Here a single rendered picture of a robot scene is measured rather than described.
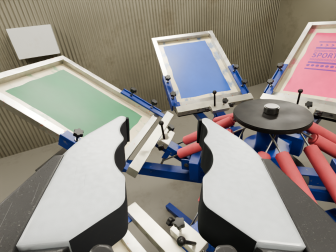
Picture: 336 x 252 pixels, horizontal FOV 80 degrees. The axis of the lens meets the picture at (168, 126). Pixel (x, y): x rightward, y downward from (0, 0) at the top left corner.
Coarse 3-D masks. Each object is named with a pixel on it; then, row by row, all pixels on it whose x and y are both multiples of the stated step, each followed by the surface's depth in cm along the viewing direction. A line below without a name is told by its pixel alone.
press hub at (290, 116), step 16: (240, 112) 90; (256, 112) 88; (272, 112) 84; (288, 112) 85; (304, 112) 84; (256, 128) 78; (272, 128) 76; (288, 128) 75; (304, 128) 75; (256, 144) 95; (272, 144) 90; (272, 160) 87; (304, 176) 93
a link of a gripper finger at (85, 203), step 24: (120, 120) 11; (96, 144) 9; (120, 144) 9; (72, 168) 8; (96, 168) 8; (120, 168) 10; (48, 192) 7; (72, 192) 7; (96, 192) 7; (120, 192) 7; (48, 216) 6; (72, 216) 6; (96, 216) 6; (120, 216) 6; (24, 240) 5; (48, 240) 5; (72, 240) 5; (96, 240) 6
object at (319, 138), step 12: (216, 120) 125; (228, 120) 100; (192, 132) 112; (300, 132) 81; (312, 132) 90; (324, 132) 89; (192, 144) 99; (276, 144) 78; (312, 144) 77; (324, 144) 79; (180, 156) 103; (264, 156) 76; (276, 156) 76; (288, 156) 74; (312, 156) 75; (288, 168) 72; (324, 168) 72; (300, 180) 69; (324, 180) 72
